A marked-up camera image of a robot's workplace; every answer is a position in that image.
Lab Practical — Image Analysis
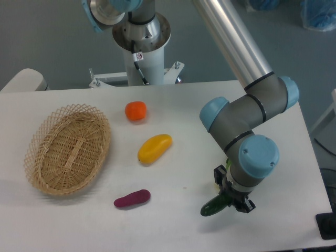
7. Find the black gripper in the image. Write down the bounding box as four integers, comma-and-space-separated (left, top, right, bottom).
214, 165, 256, 213

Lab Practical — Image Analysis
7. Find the dark green cucumber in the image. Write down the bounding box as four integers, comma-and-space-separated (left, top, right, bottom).
200, 194, 233, 217

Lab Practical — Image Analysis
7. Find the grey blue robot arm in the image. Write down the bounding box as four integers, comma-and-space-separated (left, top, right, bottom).
81, 1, 299, 216

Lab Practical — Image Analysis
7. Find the woven wicker basket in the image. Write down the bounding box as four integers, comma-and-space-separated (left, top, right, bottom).
24, 104, 111, 196

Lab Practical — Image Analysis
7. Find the green bok choy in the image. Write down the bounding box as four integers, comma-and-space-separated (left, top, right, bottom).
213, 157, 233, 190

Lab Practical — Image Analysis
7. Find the yellow mango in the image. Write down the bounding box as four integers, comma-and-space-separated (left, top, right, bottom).
138, 134, 173, 165

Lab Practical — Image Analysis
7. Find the black device at edge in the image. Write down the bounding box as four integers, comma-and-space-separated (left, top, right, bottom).
316, 213, 335, 240

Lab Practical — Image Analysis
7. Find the purple sweet potato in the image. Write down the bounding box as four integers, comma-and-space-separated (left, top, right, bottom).
113, 189, 151, 208

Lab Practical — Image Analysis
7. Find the orange persimmon fruit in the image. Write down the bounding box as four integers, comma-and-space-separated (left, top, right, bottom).
124, 101, 147, 121

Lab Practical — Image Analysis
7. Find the blue plastic bag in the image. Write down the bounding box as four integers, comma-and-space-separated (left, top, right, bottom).
244, 0, 280, 12
300, 0, 335, 32

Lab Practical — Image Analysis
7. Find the white chair armrest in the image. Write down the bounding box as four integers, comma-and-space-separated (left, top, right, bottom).
1, 68, 50, 93

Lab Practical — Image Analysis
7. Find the black floor cable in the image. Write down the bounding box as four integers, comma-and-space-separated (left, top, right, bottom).
314, 138, 336, 156

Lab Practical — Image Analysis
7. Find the white furniture frame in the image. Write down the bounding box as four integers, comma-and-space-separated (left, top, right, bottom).
310, 89, 335, 135

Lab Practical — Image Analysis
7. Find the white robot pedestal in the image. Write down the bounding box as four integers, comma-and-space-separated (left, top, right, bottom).
89, 13, 184, 88

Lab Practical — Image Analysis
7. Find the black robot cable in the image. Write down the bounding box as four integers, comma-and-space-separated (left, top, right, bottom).
130, 39, 150, 85

